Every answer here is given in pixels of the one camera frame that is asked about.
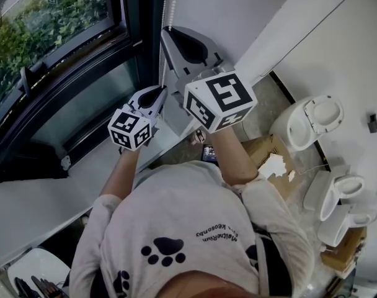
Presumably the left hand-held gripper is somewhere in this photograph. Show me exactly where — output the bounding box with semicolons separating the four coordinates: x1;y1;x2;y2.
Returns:
107;85;169;153

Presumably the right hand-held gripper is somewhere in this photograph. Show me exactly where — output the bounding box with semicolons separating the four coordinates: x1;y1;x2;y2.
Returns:
161;25;259;135

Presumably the white bead chain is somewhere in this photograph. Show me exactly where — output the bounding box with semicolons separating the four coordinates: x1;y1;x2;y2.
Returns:
158;0;181;90

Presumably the person's left forearm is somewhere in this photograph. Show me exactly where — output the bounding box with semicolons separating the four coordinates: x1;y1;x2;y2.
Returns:
100;148;140;199

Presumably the person's right forearm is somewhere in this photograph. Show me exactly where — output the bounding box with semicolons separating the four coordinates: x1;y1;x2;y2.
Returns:
209;128;260;188

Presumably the small round white device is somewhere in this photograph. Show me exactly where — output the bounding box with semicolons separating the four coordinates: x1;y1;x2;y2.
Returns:
192;129;207;145

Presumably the black screen device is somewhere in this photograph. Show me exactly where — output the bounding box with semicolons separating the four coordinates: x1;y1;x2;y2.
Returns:
200;144;221;165

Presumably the white toilet with raised lid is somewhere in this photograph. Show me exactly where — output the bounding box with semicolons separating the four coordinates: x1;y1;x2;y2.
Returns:
268;94;345;153

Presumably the torn white paper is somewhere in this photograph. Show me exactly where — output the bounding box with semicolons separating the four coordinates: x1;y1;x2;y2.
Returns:
256;153;288;178

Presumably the large cardboard box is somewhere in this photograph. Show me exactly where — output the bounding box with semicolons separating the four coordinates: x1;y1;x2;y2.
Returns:
240;133;308;202

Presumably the white toilet with tank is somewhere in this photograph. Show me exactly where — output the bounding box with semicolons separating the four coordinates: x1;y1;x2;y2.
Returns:
303;166;366;222
316;204;377;248

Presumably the small cardboard box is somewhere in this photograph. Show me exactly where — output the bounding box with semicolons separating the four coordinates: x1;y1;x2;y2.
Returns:
319;226;368;273

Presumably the dark window frame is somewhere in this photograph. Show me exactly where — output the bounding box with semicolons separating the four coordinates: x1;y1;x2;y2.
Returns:
0;0;165;183

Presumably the black wall cable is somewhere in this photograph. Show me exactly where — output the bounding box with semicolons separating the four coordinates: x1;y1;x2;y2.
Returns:
259;0;368;78

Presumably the thin white floor cable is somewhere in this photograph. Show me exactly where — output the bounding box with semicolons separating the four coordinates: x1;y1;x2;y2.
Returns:
295;162;330;176

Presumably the black shoulder strap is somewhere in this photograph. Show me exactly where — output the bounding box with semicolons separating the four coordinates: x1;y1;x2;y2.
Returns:
250;228;294;298

